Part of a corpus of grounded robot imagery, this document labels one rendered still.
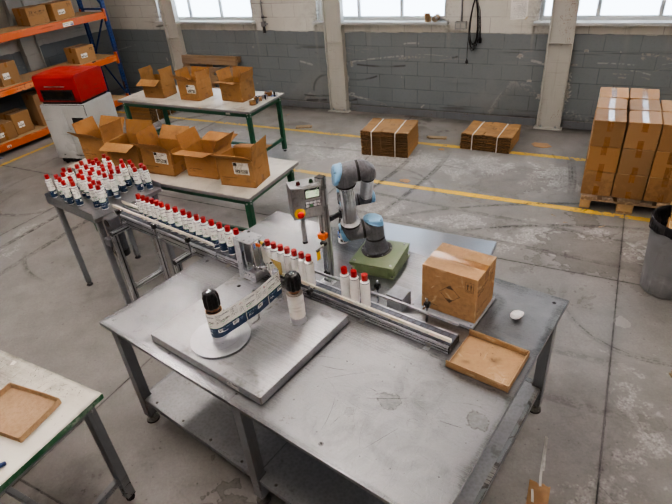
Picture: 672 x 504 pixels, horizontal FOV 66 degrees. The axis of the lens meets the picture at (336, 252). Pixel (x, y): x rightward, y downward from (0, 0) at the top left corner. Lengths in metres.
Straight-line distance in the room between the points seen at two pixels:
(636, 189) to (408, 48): 3.91
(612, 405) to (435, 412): 1.61
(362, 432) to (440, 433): 0.32
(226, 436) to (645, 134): 4.35
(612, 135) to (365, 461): 4.13
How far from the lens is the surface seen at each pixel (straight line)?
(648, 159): 5.63
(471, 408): 2.39
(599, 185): 5.72
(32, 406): 2.94
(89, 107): 7.86
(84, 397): 2.85
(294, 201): 2.75
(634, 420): 3.69
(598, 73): 7.70
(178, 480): 3.37
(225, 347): 2.67
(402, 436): 2.27
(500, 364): 2.59
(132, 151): 5.30
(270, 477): 2.96
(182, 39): 10.31
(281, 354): 2.58
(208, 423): 3.27
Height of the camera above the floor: 2.63
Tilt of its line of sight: 33 degrees down
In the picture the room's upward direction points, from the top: 5 degrees counter-clockwise
